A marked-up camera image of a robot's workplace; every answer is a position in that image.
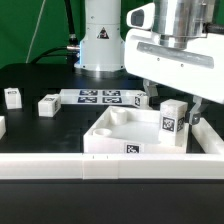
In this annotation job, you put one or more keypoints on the white front fence rail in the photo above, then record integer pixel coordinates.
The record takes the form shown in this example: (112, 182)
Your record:
(110, 166)

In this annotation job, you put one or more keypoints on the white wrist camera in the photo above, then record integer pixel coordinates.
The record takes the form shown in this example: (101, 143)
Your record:
(141, 17)

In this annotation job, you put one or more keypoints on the white fence rail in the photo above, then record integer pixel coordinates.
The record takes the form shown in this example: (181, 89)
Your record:
(208, 138)
(110, 166)

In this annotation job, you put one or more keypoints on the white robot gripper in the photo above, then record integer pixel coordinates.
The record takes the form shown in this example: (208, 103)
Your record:
(198, 70)

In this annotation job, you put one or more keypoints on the white right fence rail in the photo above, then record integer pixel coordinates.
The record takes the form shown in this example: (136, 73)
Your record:
(208, 138)

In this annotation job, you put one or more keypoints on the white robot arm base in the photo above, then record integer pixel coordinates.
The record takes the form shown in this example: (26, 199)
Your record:
(102, 48)

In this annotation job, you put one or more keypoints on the white square table top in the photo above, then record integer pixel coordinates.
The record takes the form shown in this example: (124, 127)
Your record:
(123, 130)

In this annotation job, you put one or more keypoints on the white tag base board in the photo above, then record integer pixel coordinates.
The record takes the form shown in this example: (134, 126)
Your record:
(98, 97)

